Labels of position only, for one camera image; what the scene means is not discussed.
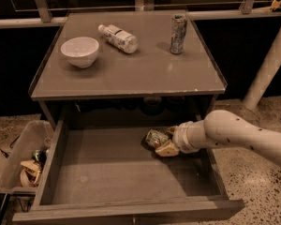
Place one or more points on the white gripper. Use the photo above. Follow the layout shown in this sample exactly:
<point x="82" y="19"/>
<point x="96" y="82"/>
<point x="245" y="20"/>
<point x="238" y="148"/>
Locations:
<point x="182" y="138"/>

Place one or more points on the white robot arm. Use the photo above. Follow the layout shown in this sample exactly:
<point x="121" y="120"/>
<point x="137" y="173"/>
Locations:
<point x="220" y="129"/>

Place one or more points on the open grey top drawer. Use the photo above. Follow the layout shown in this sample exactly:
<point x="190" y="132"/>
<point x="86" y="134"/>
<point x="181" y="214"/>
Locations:
<point x="101" y="172"/>

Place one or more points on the tall upright drink can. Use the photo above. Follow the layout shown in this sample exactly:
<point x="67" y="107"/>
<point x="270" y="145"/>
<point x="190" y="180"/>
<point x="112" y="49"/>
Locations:
<point x="178" y="32"/>

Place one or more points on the grey cabinet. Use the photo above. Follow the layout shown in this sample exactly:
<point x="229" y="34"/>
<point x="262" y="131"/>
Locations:
<point x="150" y="71"/>

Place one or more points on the clear plastic bottle white label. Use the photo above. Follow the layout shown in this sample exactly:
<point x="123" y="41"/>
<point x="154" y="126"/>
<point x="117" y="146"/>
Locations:
<point x="119" y="38"/>

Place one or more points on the white ceramic bowl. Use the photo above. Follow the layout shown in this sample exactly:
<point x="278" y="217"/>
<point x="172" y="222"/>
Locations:
<point x="80" y="52"/>

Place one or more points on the green object in bin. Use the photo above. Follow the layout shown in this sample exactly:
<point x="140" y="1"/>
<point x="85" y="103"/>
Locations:
<point x="39" y="156"/>

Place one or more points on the cream objects in bin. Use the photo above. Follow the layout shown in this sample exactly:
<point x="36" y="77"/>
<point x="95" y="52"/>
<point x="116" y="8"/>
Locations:
<point x="30" y="174"/>

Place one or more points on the clear plastic storage bin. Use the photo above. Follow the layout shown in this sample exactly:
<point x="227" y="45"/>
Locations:
<point x="36" y="135"/>

